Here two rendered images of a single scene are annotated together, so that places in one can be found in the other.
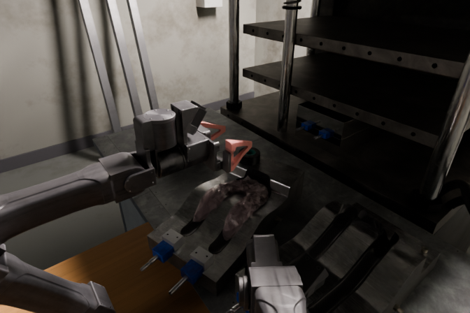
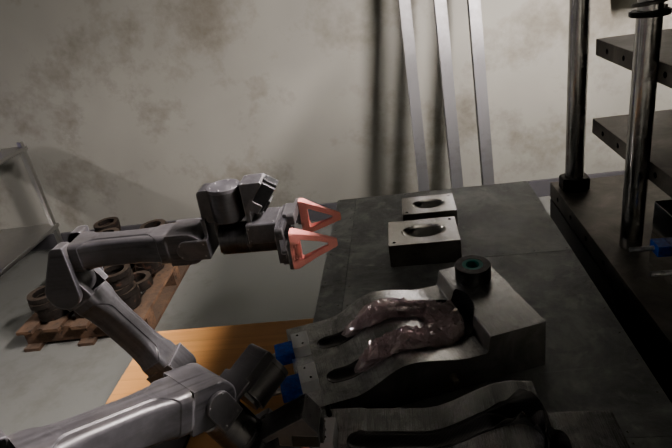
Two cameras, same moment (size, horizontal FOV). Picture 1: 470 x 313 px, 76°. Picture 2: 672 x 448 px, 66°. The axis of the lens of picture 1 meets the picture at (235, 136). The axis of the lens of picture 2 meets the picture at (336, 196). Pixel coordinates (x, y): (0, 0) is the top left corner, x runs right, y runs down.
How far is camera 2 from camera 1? 58 cm
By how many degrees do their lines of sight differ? 41
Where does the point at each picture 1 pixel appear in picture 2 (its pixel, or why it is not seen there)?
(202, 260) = (302, 378)
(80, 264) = (226, 335)
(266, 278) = (184, 374)
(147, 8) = (512, 5)
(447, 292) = not seen: outside the picture
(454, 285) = not seen: outside the picture
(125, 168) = (181, 233)
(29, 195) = (108, 237)
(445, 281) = not seen: outside the picture
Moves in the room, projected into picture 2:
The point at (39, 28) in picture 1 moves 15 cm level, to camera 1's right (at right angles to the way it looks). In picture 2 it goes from (356, 46) to (375, 46)
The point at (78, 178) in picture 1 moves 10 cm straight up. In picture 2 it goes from (145, 233) to (127, 180)
